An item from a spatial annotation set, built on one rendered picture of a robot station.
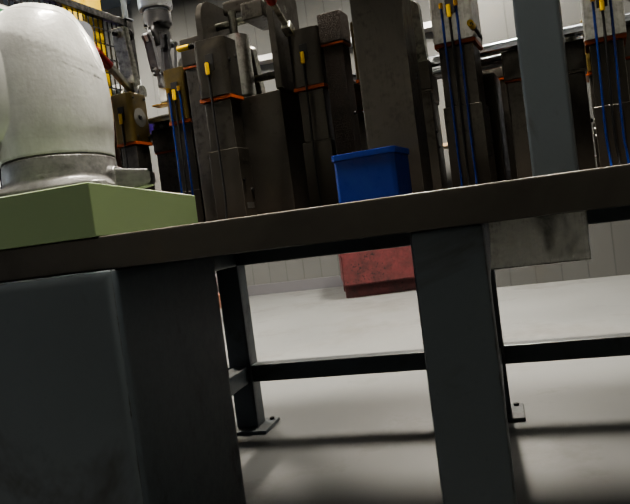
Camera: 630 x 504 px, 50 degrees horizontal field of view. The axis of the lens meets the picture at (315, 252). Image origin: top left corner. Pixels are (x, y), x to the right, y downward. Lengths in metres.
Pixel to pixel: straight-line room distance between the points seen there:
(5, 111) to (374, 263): 5.30
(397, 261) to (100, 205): 5.38
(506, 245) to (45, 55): 1.32
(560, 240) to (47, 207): 1.40
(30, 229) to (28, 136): 0.15
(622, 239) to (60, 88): 5.19
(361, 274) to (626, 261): 2.17
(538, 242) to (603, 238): 3.89
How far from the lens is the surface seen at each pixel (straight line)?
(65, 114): 0.97
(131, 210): 0.91
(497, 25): 5.91
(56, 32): 1.01
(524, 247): 1.92
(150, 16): 1.90
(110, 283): 0.82
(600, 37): 1.35
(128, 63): 1.76
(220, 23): 1.57
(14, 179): 0.98
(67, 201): 0.85
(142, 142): 1.70
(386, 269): 6.13
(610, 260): 5.82
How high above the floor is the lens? 0.68
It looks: 2 degrees down
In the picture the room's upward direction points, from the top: 7 degrees counter-clockwise
